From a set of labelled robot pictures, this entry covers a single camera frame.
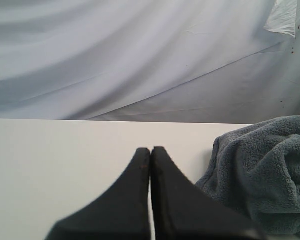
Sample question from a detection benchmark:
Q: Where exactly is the grey fabric backdrop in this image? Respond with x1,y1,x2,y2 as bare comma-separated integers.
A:
0,0,300,124

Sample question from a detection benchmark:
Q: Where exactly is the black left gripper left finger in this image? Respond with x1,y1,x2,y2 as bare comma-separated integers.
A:
46,148,150,240

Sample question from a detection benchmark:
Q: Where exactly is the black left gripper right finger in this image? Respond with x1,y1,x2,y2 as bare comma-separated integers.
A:
150,147,265,240

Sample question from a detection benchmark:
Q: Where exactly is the grey fleece towel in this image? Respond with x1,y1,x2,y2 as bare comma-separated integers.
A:
196,115,300,238

